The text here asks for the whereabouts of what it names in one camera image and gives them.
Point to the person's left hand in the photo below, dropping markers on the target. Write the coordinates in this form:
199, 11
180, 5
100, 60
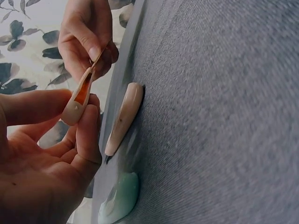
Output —
42, 179

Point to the beige oval case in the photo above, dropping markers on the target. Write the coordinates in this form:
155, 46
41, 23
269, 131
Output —
71, 114

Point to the person's right fingers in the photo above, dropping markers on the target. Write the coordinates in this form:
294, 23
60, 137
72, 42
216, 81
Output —
105, 61

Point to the person's right hand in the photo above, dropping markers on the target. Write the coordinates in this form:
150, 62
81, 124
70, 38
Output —
74, 44

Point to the person's left fingers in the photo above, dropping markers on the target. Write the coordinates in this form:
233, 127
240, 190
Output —
87, 133

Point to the person's right thumb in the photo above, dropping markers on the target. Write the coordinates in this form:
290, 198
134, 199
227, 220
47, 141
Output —
86, 39

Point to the person's left thumb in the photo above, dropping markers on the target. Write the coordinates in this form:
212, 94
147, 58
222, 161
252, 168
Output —
35, 107

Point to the long beige glossy case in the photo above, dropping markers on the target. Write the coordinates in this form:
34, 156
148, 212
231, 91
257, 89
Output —
127, 116

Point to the mint green rounded case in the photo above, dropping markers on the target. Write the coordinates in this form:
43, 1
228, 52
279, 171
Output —
126, 193

